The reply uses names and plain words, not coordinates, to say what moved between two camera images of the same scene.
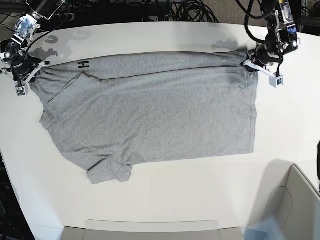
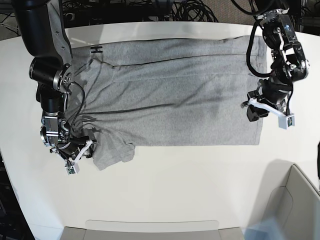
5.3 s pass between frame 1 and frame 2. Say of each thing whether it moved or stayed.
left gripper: moved
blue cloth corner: stayed
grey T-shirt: moved
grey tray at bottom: stayed
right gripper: moved
